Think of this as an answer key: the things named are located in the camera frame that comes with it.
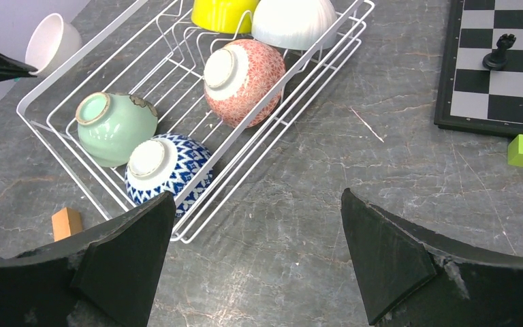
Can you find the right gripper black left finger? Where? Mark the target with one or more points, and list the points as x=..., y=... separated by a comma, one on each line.
x=106, y=275

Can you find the white wire dish rack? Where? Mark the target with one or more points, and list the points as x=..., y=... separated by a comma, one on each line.
x=153, y=50

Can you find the blue white patterned bowl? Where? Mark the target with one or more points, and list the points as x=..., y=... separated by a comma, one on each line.
x=166, y=162

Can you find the red floral patterned bowl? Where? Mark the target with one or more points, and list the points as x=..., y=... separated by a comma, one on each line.
x=238, y=75

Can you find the black chess piece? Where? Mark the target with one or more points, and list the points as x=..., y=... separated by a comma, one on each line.
x=497, y=59

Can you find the black white chessboard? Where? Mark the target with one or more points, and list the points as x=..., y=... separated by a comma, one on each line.
x=481, y=82

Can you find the pale green ceramic bowl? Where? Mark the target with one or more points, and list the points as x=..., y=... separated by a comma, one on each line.
x=111, y=125

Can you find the plain white bowl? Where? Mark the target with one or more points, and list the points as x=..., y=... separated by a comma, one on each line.
x=53, y=42

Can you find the yellow bowl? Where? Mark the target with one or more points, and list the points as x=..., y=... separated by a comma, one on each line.
x=223, y=16

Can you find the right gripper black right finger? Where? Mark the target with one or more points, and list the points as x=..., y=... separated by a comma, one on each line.
x=409, y=275

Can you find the tan wooden block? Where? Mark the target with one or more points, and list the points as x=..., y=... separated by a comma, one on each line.
x=66, y=223

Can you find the white ribbed bowl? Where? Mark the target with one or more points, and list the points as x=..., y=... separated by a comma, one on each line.
x=292, y=24

